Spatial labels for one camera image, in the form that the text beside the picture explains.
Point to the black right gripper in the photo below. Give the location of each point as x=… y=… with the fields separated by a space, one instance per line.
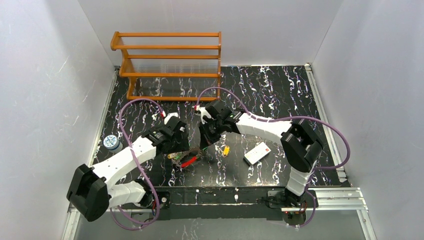
x=205 y=136

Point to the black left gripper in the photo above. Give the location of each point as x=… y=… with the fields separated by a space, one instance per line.
x=183 y=143

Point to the yellow tagged key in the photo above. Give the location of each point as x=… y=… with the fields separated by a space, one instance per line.
x=225 y=152

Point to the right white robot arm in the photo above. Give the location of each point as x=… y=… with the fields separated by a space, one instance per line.
x=301 y=145

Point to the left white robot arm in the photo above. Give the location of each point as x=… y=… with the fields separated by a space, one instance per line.
x=95 y=189

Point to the white card box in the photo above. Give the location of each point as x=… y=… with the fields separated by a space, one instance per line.
x=256 y=154

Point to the blue white round tin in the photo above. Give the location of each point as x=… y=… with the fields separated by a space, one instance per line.
x=112 y=143

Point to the orange wooden rack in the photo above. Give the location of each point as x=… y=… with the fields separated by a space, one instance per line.
x=170 y=66

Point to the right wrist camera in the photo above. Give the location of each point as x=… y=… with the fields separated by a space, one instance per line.
x=203 y=113

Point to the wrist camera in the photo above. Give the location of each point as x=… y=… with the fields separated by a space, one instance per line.
x=203 y=113
x=169 y=116

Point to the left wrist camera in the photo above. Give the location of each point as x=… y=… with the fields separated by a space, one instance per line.
x=169 y=116

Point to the aluminium frame rail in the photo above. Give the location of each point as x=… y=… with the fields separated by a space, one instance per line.
x=339 y=198

